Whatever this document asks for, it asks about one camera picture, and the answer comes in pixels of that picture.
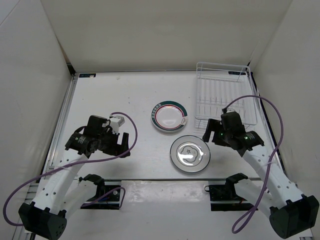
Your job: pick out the white wire dish rack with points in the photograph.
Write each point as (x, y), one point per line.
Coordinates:
(217, 85)

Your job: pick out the green red rimmed white plate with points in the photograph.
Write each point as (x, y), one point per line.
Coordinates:
(169, 116)

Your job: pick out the dark rimmed white plate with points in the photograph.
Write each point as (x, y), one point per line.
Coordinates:
(190, 154)

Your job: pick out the blue corner sticker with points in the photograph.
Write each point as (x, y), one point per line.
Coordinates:
(87, 75)

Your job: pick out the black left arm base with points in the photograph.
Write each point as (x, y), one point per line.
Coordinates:
(107, 197)

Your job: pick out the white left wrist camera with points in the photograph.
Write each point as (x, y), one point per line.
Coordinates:
(115, 122)

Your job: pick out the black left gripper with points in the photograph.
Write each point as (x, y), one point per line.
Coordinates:
(116, 147)

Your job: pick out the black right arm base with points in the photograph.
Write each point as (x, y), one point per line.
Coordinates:
(222, 200)

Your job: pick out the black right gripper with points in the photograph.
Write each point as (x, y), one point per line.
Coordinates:
(214, 125)

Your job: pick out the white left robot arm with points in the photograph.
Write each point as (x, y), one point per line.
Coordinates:
(48, 213)

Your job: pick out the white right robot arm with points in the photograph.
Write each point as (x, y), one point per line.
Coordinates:
(288, 209)

